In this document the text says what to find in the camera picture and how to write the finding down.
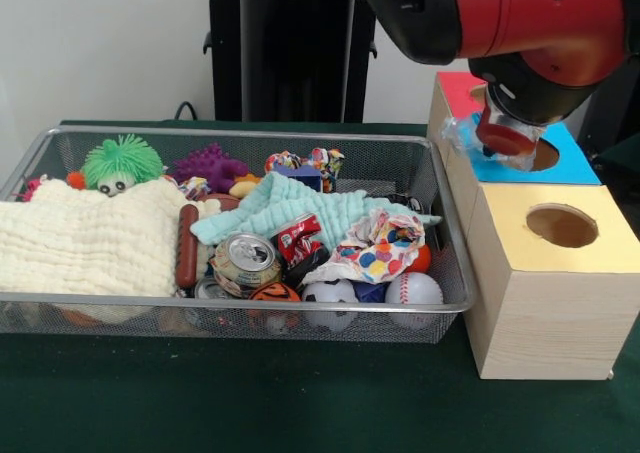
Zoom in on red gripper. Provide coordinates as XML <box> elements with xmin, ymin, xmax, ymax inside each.
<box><xmin>474</xmin><ymin>107</ymin><xmax>539</xmax><ymax>158</ymax></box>

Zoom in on mint green cloth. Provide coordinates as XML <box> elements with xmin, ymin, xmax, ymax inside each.
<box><xmin>189</xmin><ymin>171</ymin><xmax>444</xmax><ymax>254</ymax></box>

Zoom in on wooden box with three holes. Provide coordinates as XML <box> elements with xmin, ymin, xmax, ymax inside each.
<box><xmin>427</xmin><ymin>71</ymin><xmax>640</xmax><ymax>380</ymax></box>

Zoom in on shallow mesh bin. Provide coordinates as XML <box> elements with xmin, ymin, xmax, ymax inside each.
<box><xmin>0</xmin><ymin>125</ymin><xmax>477</xmax><ymax>347</ymax></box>

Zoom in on crushed black can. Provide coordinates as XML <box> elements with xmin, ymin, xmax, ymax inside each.
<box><xmin>384</xmin><ymin>192</ymin><xmax>424</xmax><ymax>212</ymax></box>

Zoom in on dark green side table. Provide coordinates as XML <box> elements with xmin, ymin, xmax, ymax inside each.
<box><xmin>592</xmin><ymin>135</ymin><xmax>640</xmax><ymax>209</ymax></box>

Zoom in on small orange ball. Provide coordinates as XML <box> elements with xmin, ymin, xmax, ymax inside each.
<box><xmin>412</xmin><ymin>244</ymin><xmax>433</xmax><ymax>273</ymax></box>

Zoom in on crumpled colourful dotted paper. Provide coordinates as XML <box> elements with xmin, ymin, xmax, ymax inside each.
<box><xmin>302</xmin><ymin>210</ymin><xmax>426</xmax><ymax>285</ymax></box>

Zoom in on white baseball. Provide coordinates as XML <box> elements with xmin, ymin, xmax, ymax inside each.
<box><xmin>384</xmin><ymin>271</ymin><xmax>445</xmax><ymax>329</ymax></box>

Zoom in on blue toy block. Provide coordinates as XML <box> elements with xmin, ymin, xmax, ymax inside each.
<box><xmin>288</xmin><ymin>166</ymin><xmax>324</xmax><ymax>192</ymax></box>

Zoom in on crushed red cola can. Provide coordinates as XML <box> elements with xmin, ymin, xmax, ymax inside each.
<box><xmin>272</xmin><ymin>212</ymin><xmax>331</xmax><ymax>269</ymax></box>

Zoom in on small soccer ball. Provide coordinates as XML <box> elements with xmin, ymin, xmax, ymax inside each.
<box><xmin>301</xmin><ymin>278</ymin><xmax>361</xmax><ymax>332</ymax></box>

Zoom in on orange tiger-striped ball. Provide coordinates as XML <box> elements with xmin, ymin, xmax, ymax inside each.
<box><xmin>248</xmin><ymin>281</ymin><xmax>303</xmax><ymax>304</ymax></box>

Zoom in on crushed beige drink can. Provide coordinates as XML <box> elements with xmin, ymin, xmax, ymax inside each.
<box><xmin>207</xmin><ymin>232</ymin><xmax>284</xmax><ymax>299</ymax></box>

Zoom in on brown toy football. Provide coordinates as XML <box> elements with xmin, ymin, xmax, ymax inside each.
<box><xmin>197</xmin><ymin>194</ymin><xmax>242</xmax><ymax>215</ymax></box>

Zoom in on purple spiky toy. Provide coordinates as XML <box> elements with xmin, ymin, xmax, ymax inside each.
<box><xmin>172</xmin><ymin>144</ymin><xmax>251</xmax><ymax>194</ymax></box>

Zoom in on small silver can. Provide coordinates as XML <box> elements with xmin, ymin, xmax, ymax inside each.
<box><xmin>193</xmin><ymin>276</ymin><xmax>226</xmax><ymax>300</ymax></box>

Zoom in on brown toy hot dog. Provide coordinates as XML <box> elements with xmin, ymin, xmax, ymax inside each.
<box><xmin>174</xmin><ymin>204</ymin><xmax>200</xmax><ymax>290</ymax></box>

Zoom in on green spiky puffer toy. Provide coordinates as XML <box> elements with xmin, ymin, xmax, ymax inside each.
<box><xmin>82</xmin><ymin>133</ymin><xmax>166</xmax><ymax>198</ymax></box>

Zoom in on cream knitted cloth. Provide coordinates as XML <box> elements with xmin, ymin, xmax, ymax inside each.
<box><xmin>0</xmin><ymin>175</ymin><xmax>221</xmax><ymax>298</ymax></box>

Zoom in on colourful knotted rope toy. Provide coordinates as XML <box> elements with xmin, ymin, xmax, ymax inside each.
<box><xmin>263</xmin><ymin>147</ymin><xmax>345</xmax><ymax>194</ymax></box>

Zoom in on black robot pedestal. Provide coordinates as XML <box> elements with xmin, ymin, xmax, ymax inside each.
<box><xmin>192</xmin><ymin>0</ymin><xmax>379</xmax><ymax>123</ymax></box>

